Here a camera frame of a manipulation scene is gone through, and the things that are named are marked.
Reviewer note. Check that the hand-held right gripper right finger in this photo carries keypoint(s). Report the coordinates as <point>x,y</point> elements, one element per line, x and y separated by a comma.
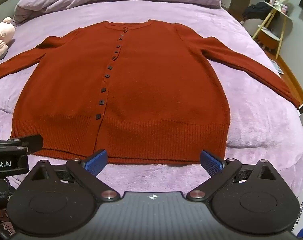
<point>210,163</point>

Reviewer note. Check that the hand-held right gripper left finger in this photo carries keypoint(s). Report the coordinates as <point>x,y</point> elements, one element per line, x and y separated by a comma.
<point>96,160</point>

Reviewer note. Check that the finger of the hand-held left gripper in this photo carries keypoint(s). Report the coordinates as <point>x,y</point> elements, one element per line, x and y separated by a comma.
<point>21,143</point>

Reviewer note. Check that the red knit cardigan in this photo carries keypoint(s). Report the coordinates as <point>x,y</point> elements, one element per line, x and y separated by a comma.
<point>154,80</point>

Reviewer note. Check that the pink plush toy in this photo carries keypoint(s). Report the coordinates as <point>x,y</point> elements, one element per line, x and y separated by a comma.
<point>1,40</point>

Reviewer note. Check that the magazine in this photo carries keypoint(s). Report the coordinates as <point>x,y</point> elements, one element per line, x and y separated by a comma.
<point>276,67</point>

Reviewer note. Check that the round yellow-legged side table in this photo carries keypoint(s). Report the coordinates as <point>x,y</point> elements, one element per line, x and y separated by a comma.
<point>269,17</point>

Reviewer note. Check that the black cloth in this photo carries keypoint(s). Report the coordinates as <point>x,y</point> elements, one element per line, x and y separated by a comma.
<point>256,10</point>

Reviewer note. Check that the pink gift boxes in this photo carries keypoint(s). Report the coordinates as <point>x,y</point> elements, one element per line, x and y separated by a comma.
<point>281,6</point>

